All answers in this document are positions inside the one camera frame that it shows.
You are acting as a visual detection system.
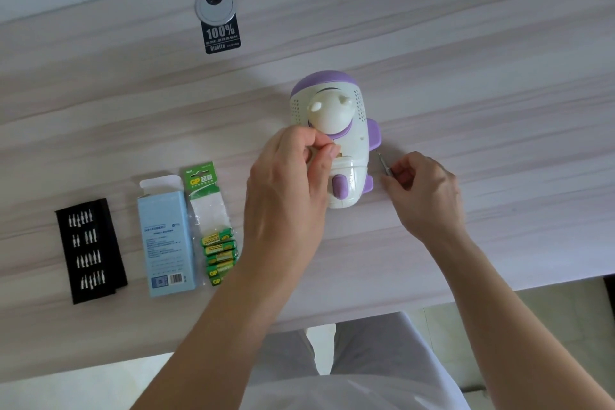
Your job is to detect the black bit holder tray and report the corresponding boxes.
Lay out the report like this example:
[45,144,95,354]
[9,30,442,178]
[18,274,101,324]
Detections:
[54,198,128,305]

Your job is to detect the person's left forearm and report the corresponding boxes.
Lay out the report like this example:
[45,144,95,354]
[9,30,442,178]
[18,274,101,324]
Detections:
[129,258,310,410]

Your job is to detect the clear battery blister pack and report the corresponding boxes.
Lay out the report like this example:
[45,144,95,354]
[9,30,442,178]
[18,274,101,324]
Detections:
[184,162,240,287]

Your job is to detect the white shirt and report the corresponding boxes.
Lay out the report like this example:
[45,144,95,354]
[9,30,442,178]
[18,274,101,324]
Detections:
[239,373,472,410]

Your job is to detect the white and purple robot toy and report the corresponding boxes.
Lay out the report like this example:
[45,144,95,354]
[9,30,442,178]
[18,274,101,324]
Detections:
[289,70,382,209]

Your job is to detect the black sticker label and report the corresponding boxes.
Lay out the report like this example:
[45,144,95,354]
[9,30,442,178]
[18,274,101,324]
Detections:
[201,14,241,55]

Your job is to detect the light blue cardboard box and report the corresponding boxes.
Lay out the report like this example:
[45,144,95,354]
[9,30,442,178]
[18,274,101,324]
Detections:
[137,175,198,299]

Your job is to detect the light grey trousers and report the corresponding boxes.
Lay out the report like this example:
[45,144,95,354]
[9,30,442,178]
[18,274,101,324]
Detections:
[250,313,474,410]

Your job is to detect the person's right hand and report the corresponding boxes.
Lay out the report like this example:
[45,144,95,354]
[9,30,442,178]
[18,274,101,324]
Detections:
[380,151,470,245]

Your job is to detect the person's left hand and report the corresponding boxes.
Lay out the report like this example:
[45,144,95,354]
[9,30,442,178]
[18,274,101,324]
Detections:
[243,126,342,277]

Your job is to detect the set of silver screwdriver bits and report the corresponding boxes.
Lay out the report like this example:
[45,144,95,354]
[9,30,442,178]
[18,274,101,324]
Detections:
[67,208,107,290]

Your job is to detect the person's right forearm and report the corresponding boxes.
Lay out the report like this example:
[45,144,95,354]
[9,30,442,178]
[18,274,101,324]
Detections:
[425,227,615,410]

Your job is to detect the grey round cable grommet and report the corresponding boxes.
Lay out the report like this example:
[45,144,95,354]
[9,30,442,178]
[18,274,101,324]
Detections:
[194,0,238,24]

